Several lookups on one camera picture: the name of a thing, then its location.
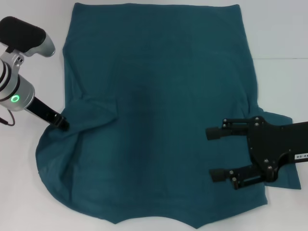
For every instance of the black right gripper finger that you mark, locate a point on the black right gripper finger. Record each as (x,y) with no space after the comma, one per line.
(215,133)
(220,175)

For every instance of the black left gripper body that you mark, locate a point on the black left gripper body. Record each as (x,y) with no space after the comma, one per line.
(44,113)

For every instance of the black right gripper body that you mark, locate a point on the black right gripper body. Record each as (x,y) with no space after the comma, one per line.
(269,146)

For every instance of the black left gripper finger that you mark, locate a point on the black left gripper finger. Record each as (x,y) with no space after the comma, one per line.
(62,127)
(65,122)

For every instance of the teal blue shirt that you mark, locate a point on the teal blue shirt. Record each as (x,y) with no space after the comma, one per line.
(154,108)

